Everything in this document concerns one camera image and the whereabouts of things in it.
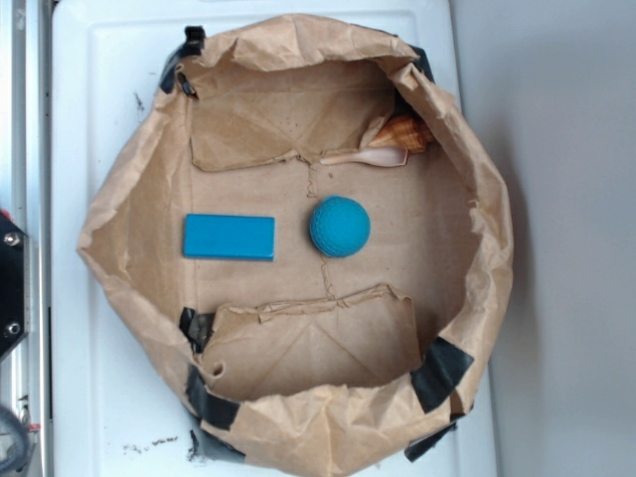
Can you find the blue rectangular block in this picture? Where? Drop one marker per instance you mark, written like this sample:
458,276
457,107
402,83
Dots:
229,237

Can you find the brown paper bag tray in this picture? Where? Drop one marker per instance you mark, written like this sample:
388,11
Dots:
313,365

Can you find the blue dimpled ball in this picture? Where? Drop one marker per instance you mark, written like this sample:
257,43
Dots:
339,227

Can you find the beige plastic spoon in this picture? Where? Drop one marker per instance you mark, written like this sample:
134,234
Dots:
387,157

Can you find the orange spiral seashell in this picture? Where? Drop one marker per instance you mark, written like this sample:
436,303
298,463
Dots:
406,132

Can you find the white plastic board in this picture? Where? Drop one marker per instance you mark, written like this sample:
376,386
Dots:
114,414

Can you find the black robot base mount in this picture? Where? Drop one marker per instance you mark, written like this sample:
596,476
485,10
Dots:
15,294

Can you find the aluminium frame rail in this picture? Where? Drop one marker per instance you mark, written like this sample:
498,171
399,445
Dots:
29,174

